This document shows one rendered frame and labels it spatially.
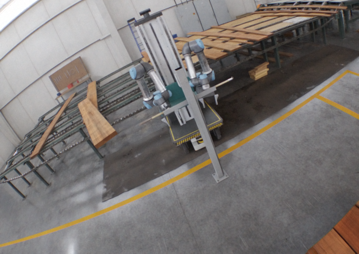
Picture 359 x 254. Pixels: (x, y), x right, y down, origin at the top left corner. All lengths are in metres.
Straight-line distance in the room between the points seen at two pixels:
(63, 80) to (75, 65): 0.92
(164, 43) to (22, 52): 8.76
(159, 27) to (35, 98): 8.86
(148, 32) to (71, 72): 7.20
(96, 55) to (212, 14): 5.68
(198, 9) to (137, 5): 2.72
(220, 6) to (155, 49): 7.53
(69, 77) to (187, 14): 6.03
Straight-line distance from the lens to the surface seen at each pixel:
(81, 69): 9.08
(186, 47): 2.05
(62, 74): 9.34
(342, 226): 1.16
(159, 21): 2.25
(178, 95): 2.38
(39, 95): 10.29
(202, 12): 9.14
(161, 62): 2.33
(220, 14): 9.54
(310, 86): 3.51
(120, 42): 8.21
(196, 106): 1.58
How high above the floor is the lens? 1.70
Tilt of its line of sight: 30 degrees down
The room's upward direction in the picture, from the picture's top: 25 degrees counter-clockwise
